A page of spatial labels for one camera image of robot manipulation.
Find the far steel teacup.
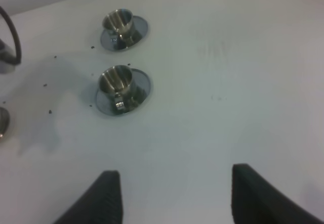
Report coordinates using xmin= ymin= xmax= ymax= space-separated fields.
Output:
xmin=102 ymin=9 xmax=135 ymax=43

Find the left braided black cable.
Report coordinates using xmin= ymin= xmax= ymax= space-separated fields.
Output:
xmin=0 ymin=6 xmax=22 ymax=65

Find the near steel teacup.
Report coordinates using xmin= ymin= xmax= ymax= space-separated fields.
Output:
xmin=98 ymin=65 xmax=136 ymax=111

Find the steel teacup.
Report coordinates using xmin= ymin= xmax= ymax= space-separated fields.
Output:
xmin=98 ymin=65 xmax=136 ymax=111
xmin=102 ymin=9 xmax=135 ymax=43

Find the near steel saucer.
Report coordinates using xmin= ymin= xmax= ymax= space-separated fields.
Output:
xmin=95 ymin=68 xmax=151 ymax=116

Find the steel saucer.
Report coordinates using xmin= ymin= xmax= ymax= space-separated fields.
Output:
xmin=100 ymin=16 xmax=149 ymax=52
xmin=95 ymin=68 xmax=151 ymax=116

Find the stainless steel teapot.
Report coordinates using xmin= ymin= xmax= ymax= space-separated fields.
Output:
xmin=0 ymin=107 xmax=10 ymax=140

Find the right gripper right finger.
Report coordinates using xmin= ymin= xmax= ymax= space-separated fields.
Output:
xmin=231 ymin=163 xmax=323 ymax=223

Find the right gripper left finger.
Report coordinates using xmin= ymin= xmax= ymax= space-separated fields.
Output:
xmin=55 ymin=170 xmax=124 ymax=224

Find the far steel saucer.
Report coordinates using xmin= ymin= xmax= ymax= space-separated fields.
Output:
xmin=100 ymin=16 xmax=149 ymax=52

